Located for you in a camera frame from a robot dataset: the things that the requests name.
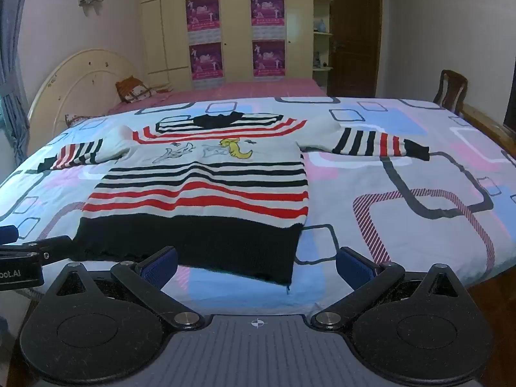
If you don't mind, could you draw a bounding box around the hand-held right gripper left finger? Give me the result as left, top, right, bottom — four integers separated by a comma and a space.
52, 246, 206, 331

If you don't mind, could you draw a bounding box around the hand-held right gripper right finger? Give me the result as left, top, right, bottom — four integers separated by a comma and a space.
308, 246, 462, 333

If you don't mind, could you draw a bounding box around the black garment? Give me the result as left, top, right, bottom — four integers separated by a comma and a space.
38, 111, 431, 291

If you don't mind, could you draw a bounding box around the patterned bed sheet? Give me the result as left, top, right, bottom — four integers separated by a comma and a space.
0, 96, 516, 311

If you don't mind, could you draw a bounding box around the grey curtain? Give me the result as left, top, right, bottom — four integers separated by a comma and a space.
0, 0, 34, 162

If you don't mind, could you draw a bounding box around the cream rounded headboard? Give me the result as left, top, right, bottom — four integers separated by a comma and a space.
27, 48, 140, 146

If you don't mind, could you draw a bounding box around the orange plush pillow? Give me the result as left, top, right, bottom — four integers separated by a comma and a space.
115, 76, 159, 104

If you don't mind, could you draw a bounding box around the pink bed sheet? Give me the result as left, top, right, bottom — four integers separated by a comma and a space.
107, 78, 328, 115

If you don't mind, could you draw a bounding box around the wooden chair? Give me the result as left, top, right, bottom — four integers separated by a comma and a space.
432, 69, 468, 114

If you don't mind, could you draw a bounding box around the brown wooden door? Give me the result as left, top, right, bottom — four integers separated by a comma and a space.
328, 0, 383, 97

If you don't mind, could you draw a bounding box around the dark panel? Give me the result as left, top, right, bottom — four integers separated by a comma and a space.
503, 48, 516, 154

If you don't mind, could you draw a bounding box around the cream corner shelf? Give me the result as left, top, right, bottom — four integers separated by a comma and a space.
312, 0, 334, 85

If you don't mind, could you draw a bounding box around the cream wardrobe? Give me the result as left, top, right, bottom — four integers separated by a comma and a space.
137, 0, 315, 89

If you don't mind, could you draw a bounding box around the wooden bed frame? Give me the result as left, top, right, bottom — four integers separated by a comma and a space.
460, 103, 516, 158

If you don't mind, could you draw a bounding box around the pink wall poster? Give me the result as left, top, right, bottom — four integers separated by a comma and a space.
250, 0, 286, 40
189, 42, 224, 89
252, 40, 287, 79
185, 0, 222, 44

